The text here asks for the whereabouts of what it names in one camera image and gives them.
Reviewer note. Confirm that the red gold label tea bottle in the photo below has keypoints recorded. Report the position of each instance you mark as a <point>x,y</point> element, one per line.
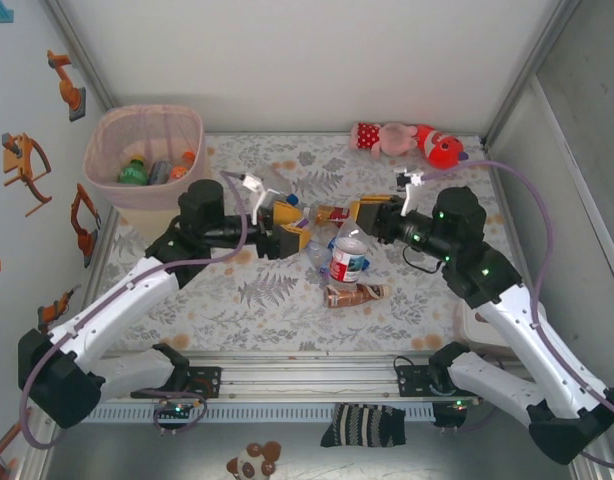
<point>334,214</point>

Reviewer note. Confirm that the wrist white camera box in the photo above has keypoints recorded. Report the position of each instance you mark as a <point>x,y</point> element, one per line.
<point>252,181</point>
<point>409,179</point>

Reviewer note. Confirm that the clear bottle dark blue label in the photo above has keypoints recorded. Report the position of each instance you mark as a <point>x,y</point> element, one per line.
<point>282,181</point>

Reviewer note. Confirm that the pink mesh bin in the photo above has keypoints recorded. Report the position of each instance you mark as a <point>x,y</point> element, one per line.
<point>152,197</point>

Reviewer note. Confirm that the aluminium frame post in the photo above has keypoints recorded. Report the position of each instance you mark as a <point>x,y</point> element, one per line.
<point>82,55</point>
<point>527,70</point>

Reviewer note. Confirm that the slim green soda bottle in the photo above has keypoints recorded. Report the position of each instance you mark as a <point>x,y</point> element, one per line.
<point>133,173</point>

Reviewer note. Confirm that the black white striped sock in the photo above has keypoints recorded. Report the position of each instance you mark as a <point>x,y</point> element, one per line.
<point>362,425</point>

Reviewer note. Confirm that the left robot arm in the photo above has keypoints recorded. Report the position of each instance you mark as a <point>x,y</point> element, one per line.
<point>112,305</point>

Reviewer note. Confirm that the red fish plush toy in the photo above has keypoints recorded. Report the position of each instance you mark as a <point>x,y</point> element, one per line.
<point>439,147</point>

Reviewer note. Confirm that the red label red cap bottle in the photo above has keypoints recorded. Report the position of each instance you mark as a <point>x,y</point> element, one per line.
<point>348,260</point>

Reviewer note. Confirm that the brown white plush toy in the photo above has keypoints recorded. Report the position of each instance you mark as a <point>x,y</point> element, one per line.
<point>252,462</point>

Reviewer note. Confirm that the light blue label bottle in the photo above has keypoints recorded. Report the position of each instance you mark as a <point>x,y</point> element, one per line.
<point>159,173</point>

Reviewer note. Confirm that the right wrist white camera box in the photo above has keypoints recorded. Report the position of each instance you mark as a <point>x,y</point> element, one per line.
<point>409,179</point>

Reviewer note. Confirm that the controller board green light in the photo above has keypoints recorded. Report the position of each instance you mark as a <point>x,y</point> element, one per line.
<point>457,405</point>
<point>177,410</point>

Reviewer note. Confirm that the brown coffee drink bottle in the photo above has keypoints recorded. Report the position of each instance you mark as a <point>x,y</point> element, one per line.
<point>367,294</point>

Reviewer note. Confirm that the white rectangular box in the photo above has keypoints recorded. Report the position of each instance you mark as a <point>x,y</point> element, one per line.
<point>474,330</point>

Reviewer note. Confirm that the purple grape label bottle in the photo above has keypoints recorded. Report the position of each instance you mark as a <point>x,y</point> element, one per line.
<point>304,231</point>

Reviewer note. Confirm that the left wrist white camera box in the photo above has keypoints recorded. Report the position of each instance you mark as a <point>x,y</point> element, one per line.
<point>252,181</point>

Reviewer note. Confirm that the orange label orange cap bottle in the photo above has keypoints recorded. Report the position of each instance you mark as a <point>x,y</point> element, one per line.
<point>178,172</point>

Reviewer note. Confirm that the pink pig plush toy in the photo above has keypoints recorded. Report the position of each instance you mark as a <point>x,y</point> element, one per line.
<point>382,140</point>

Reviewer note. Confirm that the blue wall sticker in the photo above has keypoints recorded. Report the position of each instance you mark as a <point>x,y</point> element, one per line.
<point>4,12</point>

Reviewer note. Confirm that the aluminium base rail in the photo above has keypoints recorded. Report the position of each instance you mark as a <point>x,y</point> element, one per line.
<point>312,380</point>

